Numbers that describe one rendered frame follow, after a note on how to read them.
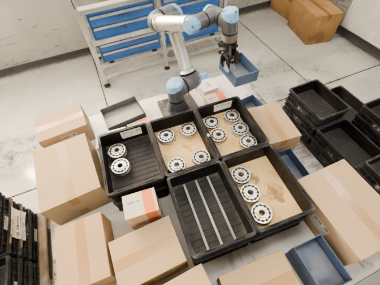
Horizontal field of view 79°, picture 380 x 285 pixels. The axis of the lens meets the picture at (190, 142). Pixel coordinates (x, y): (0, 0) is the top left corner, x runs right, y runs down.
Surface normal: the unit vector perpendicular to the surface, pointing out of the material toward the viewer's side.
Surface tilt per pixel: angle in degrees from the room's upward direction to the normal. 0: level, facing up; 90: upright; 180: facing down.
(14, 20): 90
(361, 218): 0
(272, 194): 0
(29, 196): 0
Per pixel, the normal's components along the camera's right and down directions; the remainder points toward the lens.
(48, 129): -0.04, -0.58
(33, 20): 0.39, 0.74
